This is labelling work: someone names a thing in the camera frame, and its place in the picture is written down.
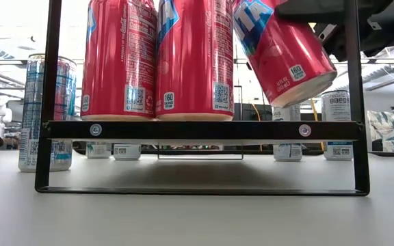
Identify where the tall white can blue band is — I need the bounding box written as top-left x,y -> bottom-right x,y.
113,143 -> 142,161
272,104 -> 303,163
321,90 -> 354,161

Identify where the red Fanta soda can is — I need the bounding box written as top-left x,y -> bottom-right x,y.
155,0 -> 235,122
80,0 -> 159,122
231,0 -> 338,109

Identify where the tall white can red band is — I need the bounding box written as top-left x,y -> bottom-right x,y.
86,142 -> 112,160

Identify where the slim can blue tab lid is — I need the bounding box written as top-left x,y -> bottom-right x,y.
18,53 -> 77,174

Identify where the wooden shelf black metal frame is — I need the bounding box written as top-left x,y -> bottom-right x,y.
34,0 -> 371,197

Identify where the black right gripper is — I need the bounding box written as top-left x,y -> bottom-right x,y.
274,0 -> 394,62

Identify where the leaf pattern panel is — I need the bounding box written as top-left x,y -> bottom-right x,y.
367,108 -> 394,153

